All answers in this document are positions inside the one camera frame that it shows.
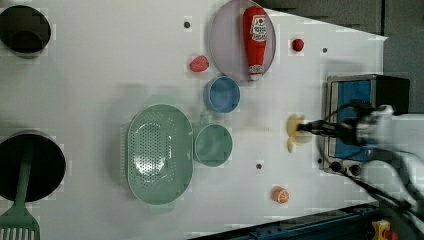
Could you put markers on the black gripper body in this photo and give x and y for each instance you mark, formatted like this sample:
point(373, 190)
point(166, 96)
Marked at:
point(345, 131)

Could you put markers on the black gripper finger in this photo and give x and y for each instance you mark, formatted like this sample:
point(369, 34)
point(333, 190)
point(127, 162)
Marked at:
point(319, 125)
point(322, 132)

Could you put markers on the yellow peeled toy banana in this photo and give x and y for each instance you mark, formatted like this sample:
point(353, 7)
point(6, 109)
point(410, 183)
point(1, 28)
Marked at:
point(296, 137)

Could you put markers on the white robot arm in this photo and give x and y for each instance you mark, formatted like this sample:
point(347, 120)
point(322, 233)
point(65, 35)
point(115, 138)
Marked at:
point(391, 139)

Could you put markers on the green mug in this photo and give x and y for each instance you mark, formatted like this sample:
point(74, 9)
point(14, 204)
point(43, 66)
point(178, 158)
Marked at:
point(213, 142)

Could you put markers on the silver toaster oven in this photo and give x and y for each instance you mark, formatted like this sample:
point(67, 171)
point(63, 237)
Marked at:
point(372, 89)

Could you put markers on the orange toy fruit half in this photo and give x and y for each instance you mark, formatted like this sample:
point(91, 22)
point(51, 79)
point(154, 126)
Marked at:
point(280, 195)

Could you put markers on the red toy strawberry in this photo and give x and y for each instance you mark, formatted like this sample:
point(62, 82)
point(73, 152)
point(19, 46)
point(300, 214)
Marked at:
point(297, 45)

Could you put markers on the blue cup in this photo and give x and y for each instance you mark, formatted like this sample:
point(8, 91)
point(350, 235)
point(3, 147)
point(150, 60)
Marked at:
point(222, 95)

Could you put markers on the yellow red emergency button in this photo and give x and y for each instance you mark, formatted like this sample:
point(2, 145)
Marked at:
point(383, 231)

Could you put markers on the red plush ketchup bottle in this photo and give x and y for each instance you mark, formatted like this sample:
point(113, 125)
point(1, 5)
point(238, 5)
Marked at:
point(255, 40)

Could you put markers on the grey round plate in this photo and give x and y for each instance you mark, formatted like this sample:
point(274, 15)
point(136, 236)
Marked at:
point(226, 41)

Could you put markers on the pink toy strawberry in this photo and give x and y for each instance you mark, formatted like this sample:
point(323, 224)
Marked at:
point(199, 64)

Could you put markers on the green perforated colander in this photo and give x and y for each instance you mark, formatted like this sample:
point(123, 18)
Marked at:
point(159, 156)

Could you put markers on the black round pot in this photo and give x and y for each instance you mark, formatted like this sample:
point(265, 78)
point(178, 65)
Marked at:
point(48, 165)

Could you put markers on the black round container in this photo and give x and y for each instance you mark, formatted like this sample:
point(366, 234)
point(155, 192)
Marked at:
point(24, 29)

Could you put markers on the green slotted spatula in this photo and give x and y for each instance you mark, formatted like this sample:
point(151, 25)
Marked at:
point(17, 223)

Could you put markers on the blue metal frame rail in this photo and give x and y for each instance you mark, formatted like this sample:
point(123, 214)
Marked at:
point(350, 223)

